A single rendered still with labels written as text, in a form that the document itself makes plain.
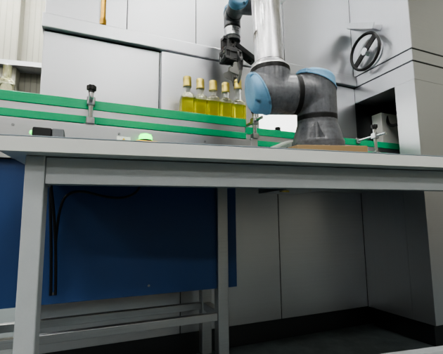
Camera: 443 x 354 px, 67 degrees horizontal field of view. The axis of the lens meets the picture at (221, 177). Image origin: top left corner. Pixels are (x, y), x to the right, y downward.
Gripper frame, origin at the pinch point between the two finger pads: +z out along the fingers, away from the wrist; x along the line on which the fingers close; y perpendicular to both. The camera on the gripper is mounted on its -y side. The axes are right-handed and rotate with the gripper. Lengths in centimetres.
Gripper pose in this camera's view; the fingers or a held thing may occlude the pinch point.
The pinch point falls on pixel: (237, 81)
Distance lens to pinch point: 154.1
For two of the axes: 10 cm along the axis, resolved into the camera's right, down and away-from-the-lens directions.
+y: -9.2, -0.4, -4.0
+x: 4.0, -1.2, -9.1
